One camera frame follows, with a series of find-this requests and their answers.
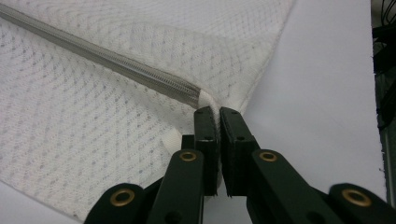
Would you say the aluminium floor rail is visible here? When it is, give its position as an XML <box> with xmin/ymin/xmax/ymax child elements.
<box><xmin>380</xmin><ymin>122</ymin><xmax>396</xmax><ymax>208</ymax></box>

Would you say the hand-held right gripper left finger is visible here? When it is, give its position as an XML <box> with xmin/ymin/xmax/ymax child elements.
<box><xmin>146</xmin><ymin>105</ymin><xmax>219</xmax><ymax>224</ymax></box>

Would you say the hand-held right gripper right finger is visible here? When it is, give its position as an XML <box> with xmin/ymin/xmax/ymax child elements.
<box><xmin>219</xmin><ymin>106</ymin><xmax>344</xmax><ymax>224</ymax></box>

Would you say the white mesh laundry bag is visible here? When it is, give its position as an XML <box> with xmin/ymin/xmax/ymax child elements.
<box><xmin>0</xmin><ymin>0</ymin><xmax>297</xmax><ymax>222</ymax></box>

